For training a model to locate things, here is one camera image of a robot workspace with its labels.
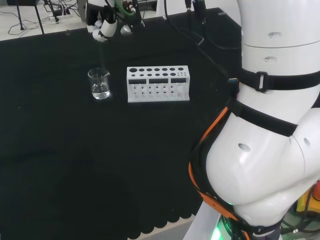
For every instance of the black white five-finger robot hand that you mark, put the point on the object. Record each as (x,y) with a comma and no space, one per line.
(100,15)

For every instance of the clear glass rod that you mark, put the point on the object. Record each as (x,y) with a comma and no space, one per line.
(102,55)

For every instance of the clear glass beaker with water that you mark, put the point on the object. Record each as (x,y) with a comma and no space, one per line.
(100,86)

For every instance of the white test tube rack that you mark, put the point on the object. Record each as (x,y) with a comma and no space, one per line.
(157,80)

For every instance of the grey metal box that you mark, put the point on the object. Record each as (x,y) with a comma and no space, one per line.
(82,11)

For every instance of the clear cloth clip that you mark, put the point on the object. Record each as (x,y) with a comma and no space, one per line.
(67,32)

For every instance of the white power strip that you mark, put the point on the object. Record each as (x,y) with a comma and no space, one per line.
(61,15)

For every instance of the black tripod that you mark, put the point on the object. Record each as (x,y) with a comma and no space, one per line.
(38,17)

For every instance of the black bench cloth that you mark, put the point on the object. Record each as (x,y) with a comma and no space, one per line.
(75,150)

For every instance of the blue USB plug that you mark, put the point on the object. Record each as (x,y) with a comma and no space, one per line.
(233,80)

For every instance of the white mounting platform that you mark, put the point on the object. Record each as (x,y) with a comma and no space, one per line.
(202,220)

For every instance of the yellow stop button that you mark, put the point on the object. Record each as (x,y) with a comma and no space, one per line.
(306,201)

